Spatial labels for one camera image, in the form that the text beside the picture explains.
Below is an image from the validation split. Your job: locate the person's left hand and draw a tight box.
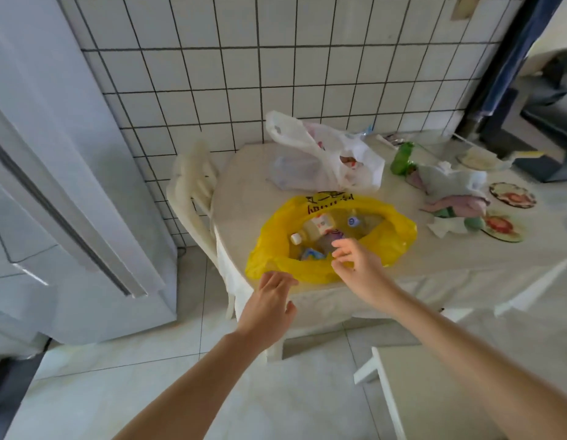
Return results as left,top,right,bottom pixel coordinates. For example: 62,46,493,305
237,271,299,353

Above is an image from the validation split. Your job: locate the person's right hand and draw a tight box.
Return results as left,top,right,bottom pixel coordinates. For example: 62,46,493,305
331,238,403,317

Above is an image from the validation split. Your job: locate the red label water bottle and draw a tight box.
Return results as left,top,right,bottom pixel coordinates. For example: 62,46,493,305
290,214,337,246

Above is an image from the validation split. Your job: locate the yellow plastic bag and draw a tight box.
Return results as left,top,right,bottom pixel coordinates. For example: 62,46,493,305
244,192,418,285

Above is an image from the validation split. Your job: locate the white plastic bag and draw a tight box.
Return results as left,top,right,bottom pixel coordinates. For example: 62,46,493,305
265,110,386,192

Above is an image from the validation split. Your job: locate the white refrigerator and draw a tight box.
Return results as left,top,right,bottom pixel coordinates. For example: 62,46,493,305
0,0,179,362

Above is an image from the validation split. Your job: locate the person's right forearm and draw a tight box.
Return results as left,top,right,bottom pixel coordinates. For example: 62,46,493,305
383,293,567,440

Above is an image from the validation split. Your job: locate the person's left forearm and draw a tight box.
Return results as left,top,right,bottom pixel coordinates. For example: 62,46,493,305
112,332,277,440

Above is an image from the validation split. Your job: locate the green bag roll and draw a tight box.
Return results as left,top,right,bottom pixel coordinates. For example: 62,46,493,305
390,141,417,177

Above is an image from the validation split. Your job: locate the round dining table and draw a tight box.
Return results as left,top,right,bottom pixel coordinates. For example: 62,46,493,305
212,130,567,333

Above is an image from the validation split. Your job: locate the white crumpled tissue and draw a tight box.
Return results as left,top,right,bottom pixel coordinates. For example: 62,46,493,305
426,216,470,239

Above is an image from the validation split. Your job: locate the green towel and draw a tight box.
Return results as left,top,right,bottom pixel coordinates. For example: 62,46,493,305
433,207,486,232

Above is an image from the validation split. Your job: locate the white cushioned chair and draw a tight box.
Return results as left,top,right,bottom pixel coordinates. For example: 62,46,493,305
353,345,512,440

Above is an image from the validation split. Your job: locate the yellow rim round coaster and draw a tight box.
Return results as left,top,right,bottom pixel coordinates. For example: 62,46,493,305
480,214,526,243

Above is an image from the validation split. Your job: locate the white slatted chair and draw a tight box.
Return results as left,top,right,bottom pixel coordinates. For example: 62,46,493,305
166,141,220,271

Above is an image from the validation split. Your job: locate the red rim round coaster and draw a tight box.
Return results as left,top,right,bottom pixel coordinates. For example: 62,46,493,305
488,181,537,210

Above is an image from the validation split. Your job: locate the dark low furniture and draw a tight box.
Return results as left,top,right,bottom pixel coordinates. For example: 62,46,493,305
483,48,567,184

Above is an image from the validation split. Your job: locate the dark blue curtain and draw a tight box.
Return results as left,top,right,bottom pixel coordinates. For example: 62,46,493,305
457,0,567,139

